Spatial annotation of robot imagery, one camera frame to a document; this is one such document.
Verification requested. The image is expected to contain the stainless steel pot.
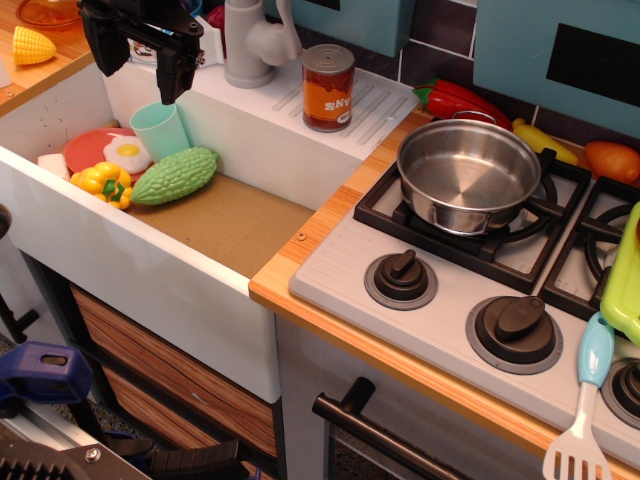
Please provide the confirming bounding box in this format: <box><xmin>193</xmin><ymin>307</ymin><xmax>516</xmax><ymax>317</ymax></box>
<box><xmin>396</xmin><ymin>119</ymin><xmax>542</xmax><ymax>236</ymax></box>

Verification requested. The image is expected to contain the black burner grate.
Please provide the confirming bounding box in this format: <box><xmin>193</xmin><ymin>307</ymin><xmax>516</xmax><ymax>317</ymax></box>
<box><xmin>354</xmin><ymin>152</ymin><xmax>591</xmax><ymax>294</ymax></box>
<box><xmin>540</xmin><ymin>177</ymin><xmax>639</xmax><ymax>320</ymax></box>

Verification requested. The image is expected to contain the white toy sink basin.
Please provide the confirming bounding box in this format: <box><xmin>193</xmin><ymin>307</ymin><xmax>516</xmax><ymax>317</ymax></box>
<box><xmin>1</xmin><ymin>62</ymin><xmax>417</xmax><ymax>403</ymax></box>

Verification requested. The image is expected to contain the teal left cabinet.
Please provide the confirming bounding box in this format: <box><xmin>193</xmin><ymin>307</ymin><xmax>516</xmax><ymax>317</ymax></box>
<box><xmin>291</xmin><ymin>0</ymin><xmax>415</xmax><ymax>57</ymax></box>

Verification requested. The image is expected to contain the black oven door handle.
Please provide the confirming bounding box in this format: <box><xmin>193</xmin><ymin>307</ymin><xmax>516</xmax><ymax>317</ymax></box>
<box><xmin>312</xmin><ymin>377</ymin><xmax>468</xmax><ymax>479</ymax></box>

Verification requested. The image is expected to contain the orange brown toy can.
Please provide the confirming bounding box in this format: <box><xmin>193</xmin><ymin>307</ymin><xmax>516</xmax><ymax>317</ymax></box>
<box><xmin>302</xmin><ymin>44</ymin><xmax>355</xmax><ymax>133</ymax></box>

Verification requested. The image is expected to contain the grey toy faucet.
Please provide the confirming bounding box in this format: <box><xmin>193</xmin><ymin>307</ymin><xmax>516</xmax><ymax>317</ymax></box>
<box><xmin>224</xmin><ymin>0</ymin><xmax>302</xmax><ymax>89</ymax></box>

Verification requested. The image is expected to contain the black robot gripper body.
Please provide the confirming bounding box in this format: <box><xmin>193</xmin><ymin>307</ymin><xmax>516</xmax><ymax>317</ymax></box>
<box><xmin>78</xmin><ymin>0</ymin><xmax>203</xmax><ymax>50</ymax></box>

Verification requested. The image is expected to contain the middle black stove knob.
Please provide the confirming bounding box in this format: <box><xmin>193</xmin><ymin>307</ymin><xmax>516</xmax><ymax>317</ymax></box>
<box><xmin>466</xmin><ymin>296</ymin><xmax>564</xmax><ymax>375</ymax></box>

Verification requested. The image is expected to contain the left black stove knob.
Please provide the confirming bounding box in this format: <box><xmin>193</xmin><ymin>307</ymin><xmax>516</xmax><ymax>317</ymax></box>
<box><xmin>364</xmin><ymin>249</ymin><xmax>438</xmax><ymax>311</ymax></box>

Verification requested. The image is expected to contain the yellow toy bell pepper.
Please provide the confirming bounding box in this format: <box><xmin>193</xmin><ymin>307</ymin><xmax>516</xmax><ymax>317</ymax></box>
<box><xmin>70</xmin><ymin>161</ymin><xmax>133</xmax><ymax>210</ymax></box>

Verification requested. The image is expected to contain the black right burner grate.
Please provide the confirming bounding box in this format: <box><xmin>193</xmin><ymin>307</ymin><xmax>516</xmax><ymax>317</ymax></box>
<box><xmin>540</xmin><ymin>177</ymin><xmax>639</xmax><ymax>320</ymax></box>

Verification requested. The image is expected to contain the white toy block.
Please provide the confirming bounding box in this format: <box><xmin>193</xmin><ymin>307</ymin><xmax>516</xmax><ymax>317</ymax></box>
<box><xmin>37</xmin><ymin>153</ymin><xmax>70</xmax><ymax>181</ymax></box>

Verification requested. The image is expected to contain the mint green plastic cup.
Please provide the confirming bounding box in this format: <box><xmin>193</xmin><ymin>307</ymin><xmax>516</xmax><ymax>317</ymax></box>
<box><xmin>129</xmin><ymin>102</ymin><xmax>191</xmax><ymax>162</ymax></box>

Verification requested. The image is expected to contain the yellow toy corn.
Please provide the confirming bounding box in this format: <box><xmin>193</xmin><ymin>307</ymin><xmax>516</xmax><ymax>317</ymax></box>
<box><xmin>12</xmin><ymin>26</ymin><xmax>57</xmax><ymax>66</ymax></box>

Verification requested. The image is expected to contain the teal right cabinet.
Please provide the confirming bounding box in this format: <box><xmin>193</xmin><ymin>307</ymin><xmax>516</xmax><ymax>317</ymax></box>
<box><xmin>473</xmin><ymin>1</ymin><xmax>639</xmax><ymax>137</ymax></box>

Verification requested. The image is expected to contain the red toy chili pepper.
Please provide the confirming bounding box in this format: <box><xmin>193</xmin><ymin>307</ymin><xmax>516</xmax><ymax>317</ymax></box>
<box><xmin>412</xmin><ymin>78</ymin><xmax>512</xmax><ymax>131</ymax></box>

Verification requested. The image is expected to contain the blue white milk carton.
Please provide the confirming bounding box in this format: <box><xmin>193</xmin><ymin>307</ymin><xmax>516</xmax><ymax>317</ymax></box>
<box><xmin>128</xmin><ymin>16</ymin><xmax>225</xmax><ymax>68</ymax></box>

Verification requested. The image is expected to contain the teal cabinet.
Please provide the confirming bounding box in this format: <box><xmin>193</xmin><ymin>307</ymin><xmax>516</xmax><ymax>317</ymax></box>
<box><xmin>291</xmin><ymin>0</ymin><xmax>415</xmax><ymax>57</ymax></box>
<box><xmin>473</xmin><ymin>1</ymin><xmax>639</xmax><ymax>137</ymax></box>

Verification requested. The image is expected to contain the blue white toy spatula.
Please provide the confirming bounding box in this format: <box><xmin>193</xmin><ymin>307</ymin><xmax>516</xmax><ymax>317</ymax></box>
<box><xmin>542</xmin><ymin>312</ymin><xmax>614</xmax><ymax>479</ymax></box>

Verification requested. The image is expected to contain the orange toy carrot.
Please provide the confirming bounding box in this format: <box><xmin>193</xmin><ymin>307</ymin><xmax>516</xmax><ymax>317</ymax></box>
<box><xmin>584</xmin><ymin>141</ymin><xmax>639</xmax><ymax>184</ymax></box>

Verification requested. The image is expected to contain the blue plastic clamp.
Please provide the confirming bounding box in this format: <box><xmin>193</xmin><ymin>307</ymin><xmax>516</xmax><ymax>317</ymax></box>
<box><xmin>1</xmin><ymin>341</ymin><xmax>93</xmax><ymax>418</ymax></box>

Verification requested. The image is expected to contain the green toy bitter gourd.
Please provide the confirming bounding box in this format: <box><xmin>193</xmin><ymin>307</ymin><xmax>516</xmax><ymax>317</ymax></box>
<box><xmin>131</xmin><ymin>147</ymin><xmax>219</xmax><ymax>206</ymax></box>

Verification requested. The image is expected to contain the right black stove knob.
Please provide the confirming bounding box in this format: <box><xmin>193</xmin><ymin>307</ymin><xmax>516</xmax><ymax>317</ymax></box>
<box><xmin>601</xmin><ymin>357</ymin><xmax>639</xmax><ymax>430</ymax></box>

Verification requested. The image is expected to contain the red orange plastic plate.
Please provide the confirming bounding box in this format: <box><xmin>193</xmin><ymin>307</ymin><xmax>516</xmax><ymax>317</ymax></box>
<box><xmin>63</xmin><ymin>128</ymin><xmax>153</xmax><ymax>182</ymax></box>

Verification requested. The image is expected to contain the orange transparent bowl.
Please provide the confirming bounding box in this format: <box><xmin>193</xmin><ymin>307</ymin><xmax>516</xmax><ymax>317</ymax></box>
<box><xmin>16</xmin><ymin>0</ymin><xmax>80</xmax><ymax>29</ymax></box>

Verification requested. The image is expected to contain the toy fried egg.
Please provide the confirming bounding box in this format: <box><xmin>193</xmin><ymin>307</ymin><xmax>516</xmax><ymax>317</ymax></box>
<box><xmin>103</xmin><ymin>136</ymin><xmax>152</xmax><ymax>174</ymax></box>

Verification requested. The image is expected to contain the black stove knob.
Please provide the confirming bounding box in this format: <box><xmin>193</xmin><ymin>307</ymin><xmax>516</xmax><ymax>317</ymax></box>
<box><xmin>466</xmin><ymin>296</ymin><xmax>564</xmax><ymax>375</ymax></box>
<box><xmin>601</xmin><ymin>357</ymin><xmax>639</xmax><ymax>430</ymax></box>
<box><xmin>364</xmin><ymin>249</ymin><xmax>438</xmax><ymax>311</ymax></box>

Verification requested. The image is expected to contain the lime green plastic tray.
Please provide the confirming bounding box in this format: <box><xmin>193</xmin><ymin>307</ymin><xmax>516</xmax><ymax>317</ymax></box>
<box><xmin>600</xmin><ymin>203</ymin><xmax>640</xmax><ymax>346</ymax></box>

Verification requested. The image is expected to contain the black left burner grate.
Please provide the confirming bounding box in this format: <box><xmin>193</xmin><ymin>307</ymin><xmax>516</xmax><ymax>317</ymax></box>
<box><xmin>354</xmin><ymin>152</ymin><xmax>591</xmax><ymax>294</ymax></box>

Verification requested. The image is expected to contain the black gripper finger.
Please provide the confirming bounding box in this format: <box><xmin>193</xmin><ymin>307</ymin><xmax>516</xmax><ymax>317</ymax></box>
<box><xmin>156</xmin><ymin>45</ymin><xmax>199</xmax><ymax>105</ymax></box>
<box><xmin>83</xmin><ymin>17</ymin><xmax>130</xmax><ymax>77</ymax></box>

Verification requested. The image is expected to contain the grey toy stove top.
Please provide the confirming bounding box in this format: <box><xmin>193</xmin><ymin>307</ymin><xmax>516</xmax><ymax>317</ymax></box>
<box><xmin>288</xmin><ymin>164</ymin><xmax>640</xmax><ymax>471</ymax></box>

